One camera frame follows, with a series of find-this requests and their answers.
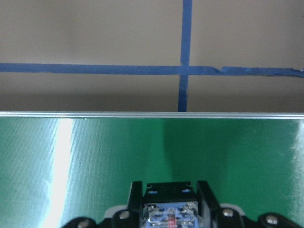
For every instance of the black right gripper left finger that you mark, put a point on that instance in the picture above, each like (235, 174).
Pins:
(124, 218)

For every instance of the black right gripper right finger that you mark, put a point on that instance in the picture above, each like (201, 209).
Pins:
(216, 216)

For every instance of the red mushroom push button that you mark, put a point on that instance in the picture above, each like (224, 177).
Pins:
(170, 205)

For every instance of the green conveyor belt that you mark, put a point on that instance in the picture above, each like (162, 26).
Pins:
(58, 166)

